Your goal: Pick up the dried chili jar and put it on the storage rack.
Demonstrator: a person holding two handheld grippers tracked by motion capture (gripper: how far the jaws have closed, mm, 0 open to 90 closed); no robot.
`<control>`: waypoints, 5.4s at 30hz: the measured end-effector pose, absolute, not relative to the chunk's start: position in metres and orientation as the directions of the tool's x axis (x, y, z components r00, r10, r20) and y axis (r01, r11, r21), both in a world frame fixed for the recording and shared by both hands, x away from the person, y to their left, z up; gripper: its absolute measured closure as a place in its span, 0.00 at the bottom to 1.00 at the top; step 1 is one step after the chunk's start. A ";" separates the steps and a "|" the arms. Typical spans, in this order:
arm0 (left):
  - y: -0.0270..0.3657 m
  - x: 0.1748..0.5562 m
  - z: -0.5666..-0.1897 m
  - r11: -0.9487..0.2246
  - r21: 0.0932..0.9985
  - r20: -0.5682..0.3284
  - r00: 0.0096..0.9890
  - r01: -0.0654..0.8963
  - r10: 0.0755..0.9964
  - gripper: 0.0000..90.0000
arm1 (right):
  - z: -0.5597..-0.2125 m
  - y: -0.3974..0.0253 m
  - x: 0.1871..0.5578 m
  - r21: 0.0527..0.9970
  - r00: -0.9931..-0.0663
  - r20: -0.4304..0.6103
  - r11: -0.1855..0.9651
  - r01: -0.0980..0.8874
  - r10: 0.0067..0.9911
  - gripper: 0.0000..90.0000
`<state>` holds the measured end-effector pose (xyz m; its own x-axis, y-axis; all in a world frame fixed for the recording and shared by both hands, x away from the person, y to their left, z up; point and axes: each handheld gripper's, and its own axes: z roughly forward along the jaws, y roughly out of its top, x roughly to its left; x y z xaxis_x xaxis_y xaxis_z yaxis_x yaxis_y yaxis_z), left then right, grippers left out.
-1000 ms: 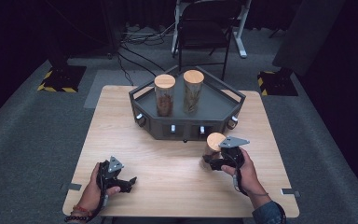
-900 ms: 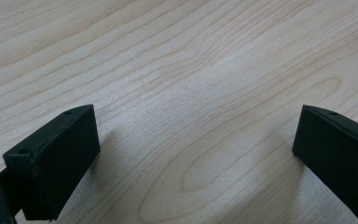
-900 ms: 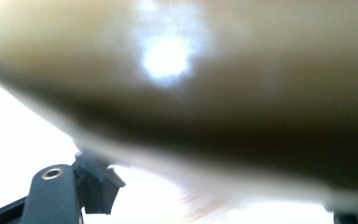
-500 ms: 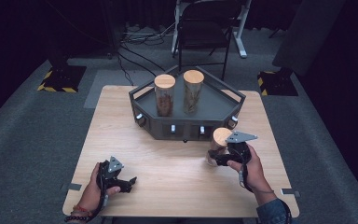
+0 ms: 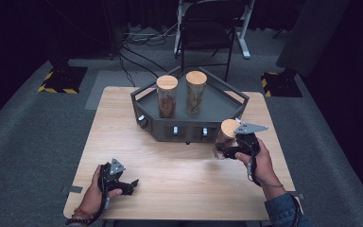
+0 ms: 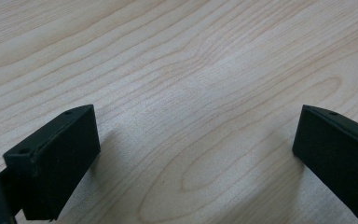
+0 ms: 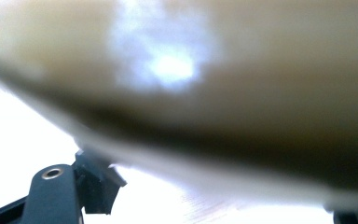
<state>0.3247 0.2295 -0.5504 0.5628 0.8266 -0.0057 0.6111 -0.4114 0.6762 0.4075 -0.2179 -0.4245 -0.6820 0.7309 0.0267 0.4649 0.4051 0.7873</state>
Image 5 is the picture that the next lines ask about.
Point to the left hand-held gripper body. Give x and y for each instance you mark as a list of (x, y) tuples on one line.
[(112, 181)]

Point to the black folding chair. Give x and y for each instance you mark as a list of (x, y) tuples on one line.
[(206, 31)]

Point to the yellow black striped stand base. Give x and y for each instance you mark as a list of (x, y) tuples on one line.
[(280, 85), (64, 80)]

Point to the jar with pale contents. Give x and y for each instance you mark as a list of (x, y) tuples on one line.
[(196, 91)]

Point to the jar with dark brown contents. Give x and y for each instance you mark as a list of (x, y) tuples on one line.
[(228, 130)]

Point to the dark floor stand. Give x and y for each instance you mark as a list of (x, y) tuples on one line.
[(113, 28)]

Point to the person's left hand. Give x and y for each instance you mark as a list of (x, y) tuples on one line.
[(93, 198)]

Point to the grey tape strip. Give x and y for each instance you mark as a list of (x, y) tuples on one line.
[(299, 195), (74, 189)]

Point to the white desk frame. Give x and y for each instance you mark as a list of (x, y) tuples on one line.
[(244, 44)]

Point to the jar with red-brown contents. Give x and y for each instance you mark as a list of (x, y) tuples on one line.
[(167, 97)]

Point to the dark grey corner rack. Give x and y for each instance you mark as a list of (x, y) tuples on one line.
[(220, 104)]

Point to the grey standing panel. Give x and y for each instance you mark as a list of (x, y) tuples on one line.
[(312, 34)]

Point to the person's right hand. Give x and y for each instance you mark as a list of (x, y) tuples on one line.
[(264, 167)]

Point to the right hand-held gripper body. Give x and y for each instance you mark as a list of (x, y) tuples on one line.
[(247, 143)]

